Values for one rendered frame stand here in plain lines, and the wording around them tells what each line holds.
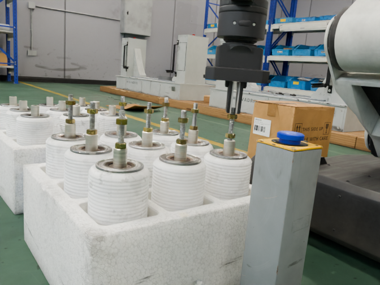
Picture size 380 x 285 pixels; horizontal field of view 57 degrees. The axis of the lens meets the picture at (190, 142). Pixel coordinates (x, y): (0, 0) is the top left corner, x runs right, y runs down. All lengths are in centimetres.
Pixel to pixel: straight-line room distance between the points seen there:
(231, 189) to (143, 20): 706
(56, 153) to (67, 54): 646
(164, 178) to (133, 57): 467
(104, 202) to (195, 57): 361
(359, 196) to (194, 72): 338
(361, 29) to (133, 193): 55
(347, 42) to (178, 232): 52
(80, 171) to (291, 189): 35
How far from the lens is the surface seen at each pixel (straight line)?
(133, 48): 524
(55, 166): 76
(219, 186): 68
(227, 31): 66
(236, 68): 66
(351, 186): 87
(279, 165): 52
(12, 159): 101
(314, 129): 166
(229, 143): 69
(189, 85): 404
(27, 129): 104
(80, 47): 726
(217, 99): 346
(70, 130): 77
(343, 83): 91
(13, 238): 93
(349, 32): 82
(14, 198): 104
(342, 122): 265
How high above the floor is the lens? 41
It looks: 11 degrees down
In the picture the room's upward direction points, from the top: 5 degrees clockwise
